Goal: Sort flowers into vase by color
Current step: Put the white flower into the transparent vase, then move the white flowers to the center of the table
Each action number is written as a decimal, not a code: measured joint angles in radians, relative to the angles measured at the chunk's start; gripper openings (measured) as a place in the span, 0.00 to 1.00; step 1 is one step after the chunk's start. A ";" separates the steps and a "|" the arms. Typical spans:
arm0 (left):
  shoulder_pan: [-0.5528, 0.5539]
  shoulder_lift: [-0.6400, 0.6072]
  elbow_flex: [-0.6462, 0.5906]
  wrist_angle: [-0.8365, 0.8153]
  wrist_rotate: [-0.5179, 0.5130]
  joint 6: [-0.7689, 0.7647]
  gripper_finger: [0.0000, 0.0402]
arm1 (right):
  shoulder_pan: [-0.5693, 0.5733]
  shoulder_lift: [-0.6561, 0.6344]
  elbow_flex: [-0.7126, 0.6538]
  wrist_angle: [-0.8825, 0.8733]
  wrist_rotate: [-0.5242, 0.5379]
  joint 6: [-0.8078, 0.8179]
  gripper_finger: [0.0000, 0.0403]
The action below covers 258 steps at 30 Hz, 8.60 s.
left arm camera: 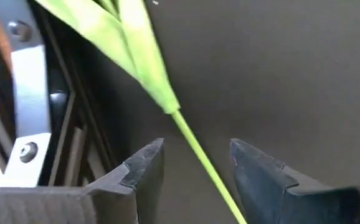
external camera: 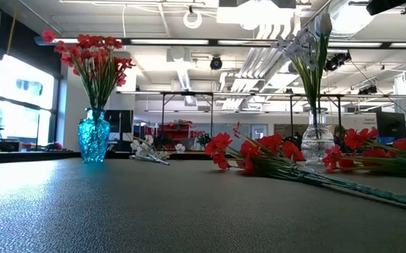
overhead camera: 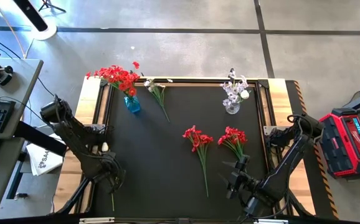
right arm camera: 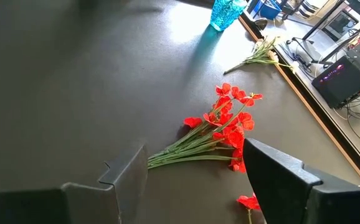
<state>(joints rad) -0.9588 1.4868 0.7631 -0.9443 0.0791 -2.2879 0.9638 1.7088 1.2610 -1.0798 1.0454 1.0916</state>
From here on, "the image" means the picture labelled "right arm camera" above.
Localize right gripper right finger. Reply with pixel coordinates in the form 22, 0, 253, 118
244, 138, 360, 224

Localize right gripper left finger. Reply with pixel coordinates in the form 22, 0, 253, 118
0, 144, 149, 224

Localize long red flower bunch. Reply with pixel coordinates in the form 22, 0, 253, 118
236, 192, 262, 224
148, 82, 264, 174

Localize white artificial flower bunch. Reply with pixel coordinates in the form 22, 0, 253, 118
223, 36, 301, 75

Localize blue glass vase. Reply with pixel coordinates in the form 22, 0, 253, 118
210, 0, 249, 32

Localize black table mat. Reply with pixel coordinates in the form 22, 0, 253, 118
0, 0, 360, 224

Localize black computer tower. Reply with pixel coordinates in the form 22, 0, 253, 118
311, 49, 360, 109

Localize small black rounded object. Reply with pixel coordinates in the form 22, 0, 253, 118
253, 17, 270, 31

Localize black framed screen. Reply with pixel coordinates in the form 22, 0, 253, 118
321, 10, 360, 41

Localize blue plastic bin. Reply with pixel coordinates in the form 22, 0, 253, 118
258, 0, 283, 21

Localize tangled floor cables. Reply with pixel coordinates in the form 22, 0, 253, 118
335, 93, 360, 150

